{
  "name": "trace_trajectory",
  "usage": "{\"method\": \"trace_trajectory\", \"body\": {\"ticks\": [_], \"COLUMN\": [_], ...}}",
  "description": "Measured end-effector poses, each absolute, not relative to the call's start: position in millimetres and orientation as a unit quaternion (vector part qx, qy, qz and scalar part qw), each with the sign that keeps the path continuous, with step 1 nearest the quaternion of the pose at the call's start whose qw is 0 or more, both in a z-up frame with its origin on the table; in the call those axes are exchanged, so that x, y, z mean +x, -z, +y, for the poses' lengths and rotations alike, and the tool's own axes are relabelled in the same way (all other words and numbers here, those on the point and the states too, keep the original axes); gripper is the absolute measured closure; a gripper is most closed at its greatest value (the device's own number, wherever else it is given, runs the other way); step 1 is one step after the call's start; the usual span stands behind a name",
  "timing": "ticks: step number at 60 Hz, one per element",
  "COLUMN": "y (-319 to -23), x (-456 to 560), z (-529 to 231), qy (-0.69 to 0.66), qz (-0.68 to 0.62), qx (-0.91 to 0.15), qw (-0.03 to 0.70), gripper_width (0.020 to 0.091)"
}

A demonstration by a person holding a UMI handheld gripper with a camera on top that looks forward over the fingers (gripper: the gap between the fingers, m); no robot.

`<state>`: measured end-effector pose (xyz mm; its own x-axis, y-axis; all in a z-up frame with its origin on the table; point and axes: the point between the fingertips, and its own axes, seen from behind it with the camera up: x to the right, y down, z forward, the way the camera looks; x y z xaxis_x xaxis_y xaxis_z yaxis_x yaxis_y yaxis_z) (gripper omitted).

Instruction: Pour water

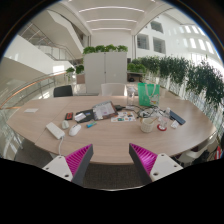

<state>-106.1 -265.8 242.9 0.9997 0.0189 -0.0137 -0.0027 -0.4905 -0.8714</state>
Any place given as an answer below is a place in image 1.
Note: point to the green tote bag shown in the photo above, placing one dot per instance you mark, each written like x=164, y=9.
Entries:
x=146, y=95

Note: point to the glass railing with wooden handrail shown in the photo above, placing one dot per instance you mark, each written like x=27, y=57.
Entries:
x=30, y=86

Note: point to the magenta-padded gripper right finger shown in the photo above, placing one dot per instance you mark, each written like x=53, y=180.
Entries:
x=163, y=165

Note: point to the white paper sheet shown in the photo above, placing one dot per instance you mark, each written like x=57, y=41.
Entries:
x=31, y=110

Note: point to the black chair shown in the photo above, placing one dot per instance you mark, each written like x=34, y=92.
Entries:
x=63, y=91

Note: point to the black charger block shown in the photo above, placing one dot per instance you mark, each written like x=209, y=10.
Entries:
x=119, y=107

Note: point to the white paper card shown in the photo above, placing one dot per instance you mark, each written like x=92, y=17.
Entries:
x=175, y=124

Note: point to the small blue item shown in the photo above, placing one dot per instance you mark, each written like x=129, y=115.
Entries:
x=91, y=124

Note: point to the white cabinet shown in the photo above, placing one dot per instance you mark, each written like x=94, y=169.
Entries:
x=105, y=71

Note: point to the green plant hedge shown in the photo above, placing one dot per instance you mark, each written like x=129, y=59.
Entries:
x=200, y=78

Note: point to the dark blue keyboard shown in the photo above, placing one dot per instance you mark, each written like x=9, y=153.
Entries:
x=177, y=117

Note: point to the black and red case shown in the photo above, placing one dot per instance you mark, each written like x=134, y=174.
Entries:
x=69, y=116

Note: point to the colourful sticker sheet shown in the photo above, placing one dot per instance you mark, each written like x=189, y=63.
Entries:
x=124, y=116

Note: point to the white chair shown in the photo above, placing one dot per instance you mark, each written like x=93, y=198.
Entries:
x=196, y=154
x=113, y=90

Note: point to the white grid-pattern mug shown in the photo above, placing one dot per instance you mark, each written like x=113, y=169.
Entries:
x=147, y=126

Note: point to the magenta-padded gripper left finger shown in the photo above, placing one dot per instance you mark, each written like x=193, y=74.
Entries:
x=60, y=166

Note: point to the ceiling light strips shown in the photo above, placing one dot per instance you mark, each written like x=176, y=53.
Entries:
x=111, y=20

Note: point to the white computer mouse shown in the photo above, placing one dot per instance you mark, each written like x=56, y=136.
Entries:
x=75, y=130

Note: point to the green potted plants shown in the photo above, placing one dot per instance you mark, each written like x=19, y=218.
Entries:
x=79, y=69

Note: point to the black notebook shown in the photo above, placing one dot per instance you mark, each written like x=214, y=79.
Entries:
x=89, y=115

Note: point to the clear bottle with white lid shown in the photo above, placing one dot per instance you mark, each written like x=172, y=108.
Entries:
x=130, y=96

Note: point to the green plants atop cabinet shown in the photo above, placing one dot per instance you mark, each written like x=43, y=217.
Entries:
x=105, y=49

